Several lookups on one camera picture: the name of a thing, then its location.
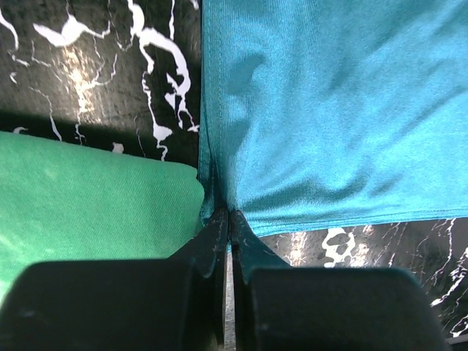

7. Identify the teal satin napkin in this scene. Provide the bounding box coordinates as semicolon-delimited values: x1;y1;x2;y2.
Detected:
199;1;467;236

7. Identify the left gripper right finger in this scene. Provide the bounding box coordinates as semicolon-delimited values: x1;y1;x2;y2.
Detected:
230;211;449;350

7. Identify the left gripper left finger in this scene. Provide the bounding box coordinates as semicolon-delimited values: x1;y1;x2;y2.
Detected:
1;208;228;350

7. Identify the green tie-dye cloth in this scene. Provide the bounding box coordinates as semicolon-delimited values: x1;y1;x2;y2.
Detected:
1;132;204;294

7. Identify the black marble pattern mat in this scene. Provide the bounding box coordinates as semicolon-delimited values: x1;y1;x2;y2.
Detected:
1;1;467;338

